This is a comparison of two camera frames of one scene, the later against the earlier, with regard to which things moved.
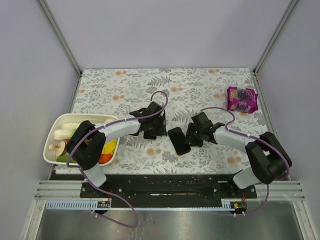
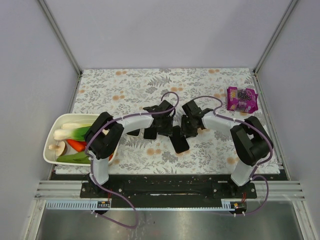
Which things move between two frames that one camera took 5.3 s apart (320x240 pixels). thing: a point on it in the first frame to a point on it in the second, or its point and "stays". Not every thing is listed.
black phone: (147, 135) stays
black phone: (179, 141) stays
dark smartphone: (179, 141) stays
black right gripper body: (194, 134) to (188, 127)
